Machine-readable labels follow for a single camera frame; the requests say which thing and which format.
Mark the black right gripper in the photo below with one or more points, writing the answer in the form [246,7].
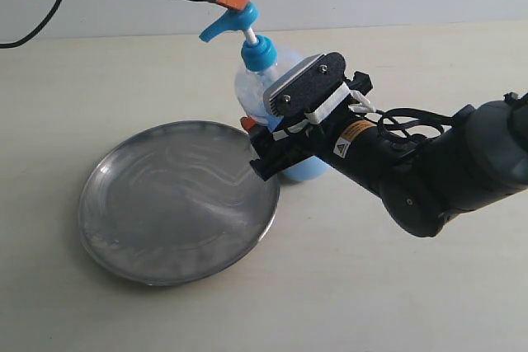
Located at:
[312,150]

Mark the blue pump soap bottle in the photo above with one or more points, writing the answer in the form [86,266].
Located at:
[263,63]

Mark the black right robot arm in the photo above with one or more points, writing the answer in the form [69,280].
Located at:
[426,168]

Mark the round stainless steel plate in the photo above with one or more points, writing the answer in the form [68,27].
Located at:
[175,203]

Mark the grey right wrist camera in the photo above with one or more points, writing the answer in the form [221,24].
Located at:
[312,89]

